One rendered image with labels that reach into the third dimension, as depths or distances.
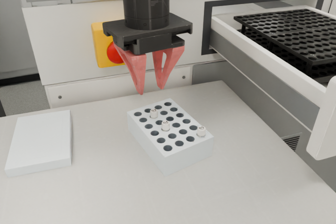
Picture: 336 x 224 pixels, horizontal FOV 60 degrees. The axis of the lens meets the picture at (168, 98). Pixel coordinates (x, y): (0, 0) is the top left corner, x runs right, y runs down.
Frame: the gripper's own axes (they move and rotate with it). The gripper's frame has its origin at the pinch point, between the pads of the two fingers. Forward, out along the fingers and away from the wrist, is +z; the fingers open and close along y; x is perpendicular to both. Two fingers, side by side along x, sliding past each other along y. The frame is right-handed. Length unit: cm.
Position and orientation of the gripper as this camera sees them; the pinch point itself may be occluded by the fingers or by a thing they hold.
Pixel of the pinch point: (150, 85)
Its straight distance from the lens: 42.2
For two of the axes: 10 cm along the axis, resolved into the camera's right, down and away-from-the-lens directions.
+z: 0.1, 8.5, 5.2
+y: -8.8, 2.6, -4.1
